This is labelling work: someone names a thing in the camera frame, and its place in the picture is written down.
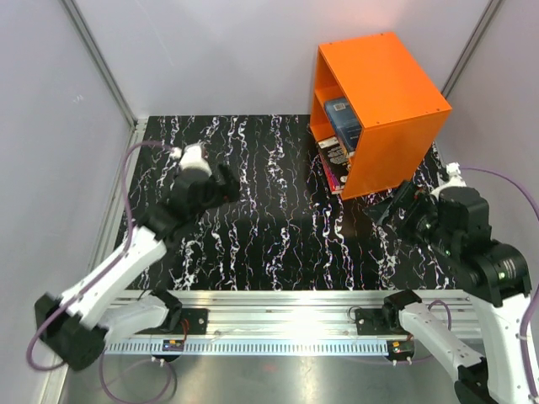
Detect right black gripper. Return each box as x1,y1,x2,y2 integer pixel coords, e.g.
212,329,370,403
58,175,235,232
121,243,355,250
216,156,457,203
364,179,459,258

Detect red comic book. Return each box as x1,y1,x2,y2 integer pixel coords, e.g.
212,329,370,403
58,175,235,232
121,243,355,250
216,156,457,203
322,162,344,194

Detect purple treehouse book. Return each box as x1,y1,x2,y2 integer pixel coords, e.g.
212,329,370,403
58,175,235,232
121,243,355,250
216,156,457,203
320,155,348,194

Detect black book gold text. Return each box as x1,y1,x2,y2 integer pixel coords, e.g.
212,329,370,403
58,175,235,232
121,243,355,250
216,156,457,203
317,136,350,175

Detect dark blue book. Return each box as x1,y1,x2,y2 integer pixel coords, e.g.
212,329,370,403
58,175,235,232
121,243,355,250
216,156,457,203
324,97,362,157

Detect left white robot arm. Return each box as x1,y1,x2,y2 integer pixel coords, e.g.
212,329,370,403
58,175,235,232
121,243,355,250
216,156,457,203
26,144,240,371

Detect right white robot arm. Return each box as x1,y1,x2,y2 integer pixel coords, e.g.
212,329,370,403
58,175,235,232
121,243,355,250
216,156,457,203
375,180,538,403

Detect orange two-shelf cabinet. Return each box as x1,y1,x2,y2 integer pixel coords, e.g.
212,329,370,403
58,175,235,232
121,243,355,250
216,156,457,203
310,32,451,199

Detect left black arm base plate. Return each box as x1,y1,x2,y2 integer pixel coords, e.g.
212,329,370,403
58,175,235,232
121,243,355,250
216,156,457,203
139,308,210,336

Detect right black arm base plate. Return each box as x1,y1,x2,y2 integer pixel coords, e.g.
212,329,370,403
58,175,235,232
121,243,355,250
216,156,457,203
350,306,413,339

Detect white slotted cable duct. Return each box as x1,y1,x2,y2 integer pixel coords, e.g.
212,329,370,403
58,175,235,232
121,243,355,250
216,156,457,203
105,338,388,356

